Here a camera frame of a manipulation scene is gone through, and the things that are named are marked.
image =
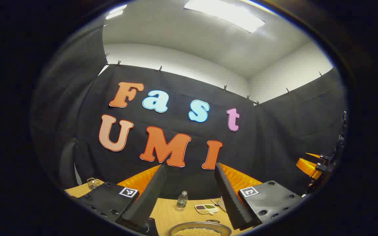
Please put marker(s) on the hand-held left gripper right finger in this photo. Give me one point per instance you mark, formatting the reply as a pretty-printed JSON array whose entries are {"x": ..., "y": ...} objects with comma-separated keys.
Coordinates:
[{"x": 231, "y": 200}]

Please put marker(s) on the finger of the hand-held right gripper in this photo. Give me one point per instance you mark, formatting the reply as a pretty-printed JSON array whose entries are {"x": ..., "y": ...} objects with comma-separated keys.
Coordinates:
[
  {"x": 313, "y": 155},
  {"x": 307, "y": 167}
]

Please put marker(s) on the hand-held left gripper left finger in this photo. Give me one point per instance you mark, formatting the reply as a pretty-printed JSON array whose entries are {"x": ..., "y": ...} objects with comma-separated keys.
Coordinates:
[{"x": 148, "y": 196}]

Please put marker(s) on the stainless steel pot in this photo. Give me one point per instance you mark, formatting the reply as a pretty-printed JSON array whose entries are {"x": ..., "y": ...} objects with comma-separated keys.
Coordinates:
[{"x": 192, "y": 225}]

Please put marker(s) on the white toaster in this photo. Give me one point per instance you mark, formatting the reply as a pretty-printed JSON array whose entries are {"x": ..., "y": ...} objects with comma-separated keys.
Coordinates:
[{"x": 222, "y": 205}]

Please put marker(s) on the metal spoon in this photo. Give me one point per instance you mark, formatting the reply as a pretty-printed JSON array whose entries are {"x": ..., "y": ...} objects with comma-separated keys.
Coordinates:
[{"x": 214, "y": 202}]

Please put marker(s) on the white divided bean dish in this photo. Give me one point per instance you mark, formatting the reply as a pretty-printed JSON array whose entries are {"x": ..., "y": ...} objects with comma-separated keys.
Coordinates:
[{"x": 212, "y": 210}]

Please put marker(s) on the small soybeans heap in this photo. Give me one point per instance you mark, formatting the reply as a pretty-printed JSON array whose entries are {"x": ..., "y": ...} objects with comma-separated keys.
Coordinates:
[{"x": 203, "y": 211}]

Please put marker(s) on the clear plastic water bottle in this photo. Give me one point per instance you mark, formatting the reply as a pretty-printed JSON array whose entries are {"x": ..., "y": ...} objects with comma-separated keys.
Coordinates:
[{"x": 181, "y": 201}]

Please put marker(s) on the black backdrop cloth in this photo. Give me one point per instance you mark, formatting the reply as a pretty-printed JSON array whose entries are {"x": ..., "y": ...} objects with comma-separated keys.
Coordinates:
[{"x": 267, "y": 147}]

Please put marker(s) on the large pile of soybeans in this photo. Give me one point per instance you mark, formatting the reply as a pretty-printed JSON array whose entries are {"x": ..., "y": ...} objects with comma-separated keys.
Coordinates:
[{"x": 197, "y": 232}]

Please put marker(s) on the large ceiling light panel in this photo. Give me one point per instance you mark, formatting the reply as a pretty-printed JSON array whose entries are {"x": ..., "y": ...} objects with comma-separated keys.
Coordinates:
[{"x": 228, "y": 14}]

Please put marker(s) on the small ceiling light panel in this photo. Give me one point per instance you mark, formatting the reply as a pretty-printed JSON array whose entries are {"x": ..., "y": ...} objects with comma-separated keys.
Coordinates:
[{"x": 116, "y": 9}]

